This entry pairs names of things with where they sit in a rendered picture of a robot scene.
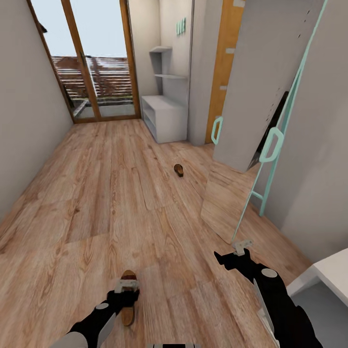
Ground sandal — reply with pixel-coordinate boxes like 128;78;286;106
121;270;138;326
174;164;184;177

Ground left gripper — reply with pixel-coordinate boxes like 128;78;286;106
106;289;140;308

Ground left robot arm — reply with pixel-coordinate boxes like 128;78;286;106
50;279;140;348

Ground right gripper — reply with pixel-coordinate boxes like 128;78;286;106
214;248;251;275

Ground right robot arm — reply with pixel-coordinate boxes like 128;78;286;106
214;238;323;348

